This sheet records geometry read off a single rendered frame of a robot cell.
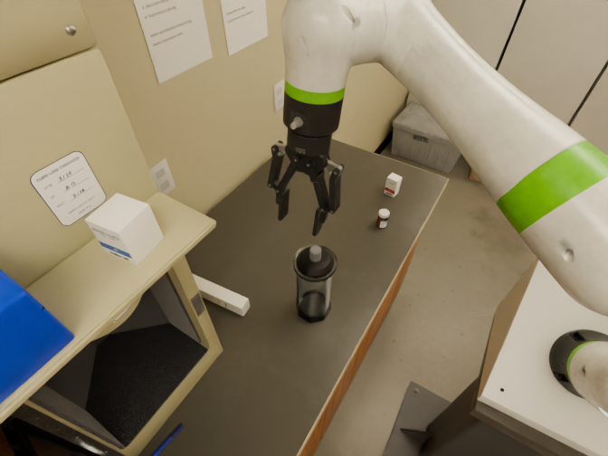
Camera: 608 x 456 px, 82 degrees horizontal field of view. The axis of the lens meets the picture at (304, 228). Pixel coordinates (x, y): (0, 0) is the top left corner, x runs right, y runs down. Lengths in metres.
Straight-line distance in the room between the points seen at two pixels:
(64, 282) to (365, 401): 1.65
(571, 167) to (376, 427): 1.64
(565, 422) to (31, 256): 1.05
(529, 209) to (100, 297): 0.48
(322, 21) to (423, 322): 1.90
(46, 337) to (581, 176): 0.54
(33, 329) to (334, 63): 0.44
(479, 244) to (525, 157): 2.26
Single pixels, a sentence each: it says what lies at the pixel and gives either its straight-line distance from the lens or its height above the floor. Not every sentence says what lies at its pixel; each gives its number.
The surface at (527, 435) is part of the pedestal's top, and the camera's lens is 1.07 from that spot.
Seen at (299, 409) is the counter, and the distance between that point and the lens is 0.95.
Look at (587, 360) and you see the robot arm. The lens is 0.88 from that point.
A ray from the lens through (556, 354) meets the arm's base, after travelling 1.00.
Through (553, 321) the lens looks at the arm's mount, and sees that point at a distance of 1.01.
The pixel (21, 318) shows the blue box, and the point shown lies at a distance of 0.40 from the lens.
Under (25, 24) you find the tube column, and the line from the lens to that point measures 0.44.
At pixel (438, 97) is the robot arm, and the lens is 0.51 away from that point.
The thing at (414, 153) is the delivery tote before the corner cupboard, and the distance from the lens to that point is 3.18.
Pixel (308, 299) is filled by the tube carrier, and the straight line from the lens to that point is 0.93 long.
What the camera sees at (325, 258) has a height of 1.18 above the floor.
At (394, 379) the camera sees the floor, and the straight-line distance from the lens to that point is 2.02.
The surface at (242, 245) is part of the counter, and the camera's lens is 1.21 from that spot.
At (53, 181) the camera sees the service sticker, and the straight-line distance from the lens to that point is 0.48.
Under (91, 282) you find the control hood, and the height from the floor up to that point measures 1.51.
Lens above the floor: 1.85
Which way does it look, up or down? 48 degrees down
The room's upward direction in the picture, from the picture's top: straight up
